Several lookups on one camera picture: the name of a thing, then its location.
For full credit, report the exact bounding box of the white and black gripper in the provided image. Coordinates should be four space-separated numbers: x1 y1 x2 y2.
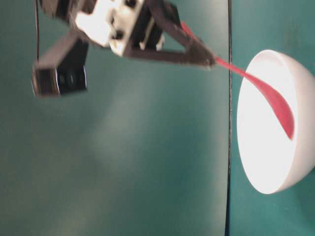
40 0 216 69

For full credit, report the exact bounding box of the red plastic spoon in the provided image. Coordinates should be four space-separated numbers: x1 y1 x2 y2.
181 21 296 141

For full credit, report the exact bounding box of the white ceramic bowl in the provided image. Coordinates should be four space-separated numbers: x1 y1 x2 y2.
236 50 315 194

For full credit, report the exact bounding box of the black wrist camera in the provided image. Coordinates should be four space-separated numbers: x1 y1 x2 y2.
31 30 89 97

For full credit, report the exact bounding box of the thin black cable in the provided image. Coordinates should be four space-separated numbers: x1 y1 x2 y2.
33 0 41 62

